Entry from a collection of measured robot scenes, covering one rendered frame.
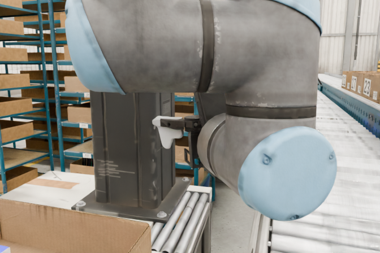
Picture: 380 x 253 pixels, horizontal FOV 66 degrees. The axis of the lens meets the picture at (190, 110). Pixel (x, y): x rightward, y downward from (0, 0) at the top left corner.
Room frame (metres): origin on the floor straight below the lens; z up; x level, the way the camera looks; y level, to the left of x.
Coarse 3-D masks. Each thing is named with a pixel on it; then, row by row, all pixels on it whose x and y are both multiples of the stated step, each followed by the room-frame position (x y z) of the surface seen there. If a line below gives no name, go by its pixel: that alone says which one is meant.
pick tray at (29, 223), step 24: (0, 216) 0.56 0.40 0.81; (24, 216) 0.55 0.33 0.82; (48, 216) 0.53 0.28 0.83; (72, 216) 0.51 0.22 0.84; (96, 216) 0.50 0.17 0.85; (0, 240) 0.56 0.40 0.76; (24, 240) 0.55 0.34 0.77; (48, 240) 0.53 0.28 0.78; (72, 240) 0.51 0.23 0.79; (96, 240) 0.50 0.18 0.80; (120, 240) 0.48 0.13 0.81; (144, 240) 0.44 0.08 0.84
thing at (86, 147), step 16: (48, 0) 1.89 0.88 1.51; (64, 0) 1.96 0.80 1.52; (64, 32) 1.86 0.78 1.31; (64, 64) 1.87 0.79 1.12; (64, 96) 1.87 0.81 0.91; (80, 96) 1.83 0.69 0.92; (176, 96) 1.64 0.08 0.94; (192, 96) 1.61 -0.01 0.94; (80, 144) 2.05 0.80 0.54; (208, 176) 1.95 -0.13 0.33
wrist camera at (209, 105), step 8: (200, 96) 0.45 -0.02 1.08; (208, 96) 0.45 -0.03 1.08; (216, 96) 0.46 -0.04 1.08; (224, 96) 0.46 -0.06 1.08; (200, 104) 0.45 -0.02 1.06; (208, 104) 0.45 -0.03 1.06; (216, 104) 0.45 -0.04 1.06; (224, 104) 0.45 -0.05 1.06; (200, 112) 0.45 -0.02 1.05; (208, 112) 0.44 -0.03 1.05; (216, 112) 0.44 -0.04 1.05; (224, 112) 0.44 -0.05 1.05; (200, 120) 0.45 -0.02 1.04
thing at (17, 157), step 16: (0, 16) 2.62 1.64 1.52; (16, 16) 2.55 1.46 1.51; (16, 64) 2.56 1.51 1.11; (32, 64) 2.50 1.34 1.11; (32, 112) 2.34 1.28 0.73; (48, 112) 2.45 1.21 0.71; (0, 128) 2.04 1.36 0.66; (48, 128) 2.45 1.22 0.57; (0, 144) 2.03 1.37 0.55; (0, 160) 2.03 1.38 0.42; (16, 160) 2.27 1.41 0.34; (32, 160) 2.30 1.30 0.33
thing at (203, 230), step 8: (184, 208) 0.82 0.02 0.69; (208, 208) 0.78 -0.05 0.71; (200, 216) 0.72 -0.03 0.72; (208, 216) 0.78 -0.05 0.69; (200, 224) 0.69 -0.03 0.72; (208, 224) 0.81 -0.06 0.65; (200, 232) 0.69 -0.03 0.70; (208, 232) 0.81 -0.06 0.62; (192, 240) 0.62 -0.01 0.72; (200, 240) 0.81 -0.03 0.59; (208, 240) 0.81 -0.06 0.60; (192, 248) 0.59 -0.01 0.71; (200, 248) 0.81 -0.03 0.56; (208, 248) 0.81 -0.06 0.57
